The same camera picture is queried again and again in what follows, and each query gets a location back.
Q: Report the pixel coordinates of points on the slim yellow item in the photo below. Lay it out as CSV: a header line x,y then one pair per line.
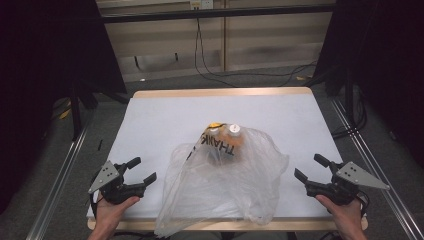
x,y
215,125

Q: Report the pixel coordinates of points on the wall power outlet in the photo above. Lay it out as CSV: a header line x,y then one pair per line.
x,y
201,4

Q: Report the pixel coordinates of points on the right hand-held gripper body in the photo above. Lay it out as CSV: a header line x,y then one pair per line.
x,y
336,191

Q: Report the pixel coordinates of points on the person's right hand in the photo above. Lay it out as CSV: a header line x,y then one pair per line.
x,y
348,216

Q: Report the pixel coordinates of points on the clear plastic bag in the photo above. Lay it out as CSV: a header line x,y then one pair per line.
x,y
216,193

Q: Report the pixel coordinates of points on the black metal stand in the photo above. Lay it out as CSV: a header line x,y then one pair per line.
x,y
349,100
76,110

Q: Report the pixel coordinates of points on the wooden table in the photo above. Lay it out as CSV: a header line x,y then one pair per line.
x,y
216,91

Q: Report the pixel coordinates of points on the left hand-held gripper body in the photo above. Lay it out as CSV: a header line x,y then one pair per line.
x,y
115,191

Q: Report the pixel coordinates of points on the small black floor piece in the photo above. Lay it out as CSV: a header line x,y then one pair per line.
x,y
100,144

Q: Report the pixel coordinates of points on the black horizontal bar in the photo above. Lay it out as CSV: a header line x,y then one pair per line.
x,y
200,14

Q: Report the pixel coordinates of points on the metal floor rail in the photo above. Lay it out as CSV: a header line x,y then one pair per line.
x,y
60,186
383,173

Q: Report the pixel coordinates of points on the white table mat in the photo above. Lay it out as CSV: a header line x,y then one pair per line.
x,y
160,116

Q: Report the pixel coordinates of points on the orange juice bottle white cap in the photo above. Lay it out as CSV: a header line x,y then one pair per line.
x,y
213,140
234,130

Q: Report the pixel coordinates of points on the person's left hand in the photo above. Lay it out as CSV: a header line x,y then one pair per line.
x,y
108,213

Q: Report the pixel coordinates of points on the black curtain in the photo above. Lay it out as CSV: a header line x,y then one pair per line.
x,y
40,66
393,66

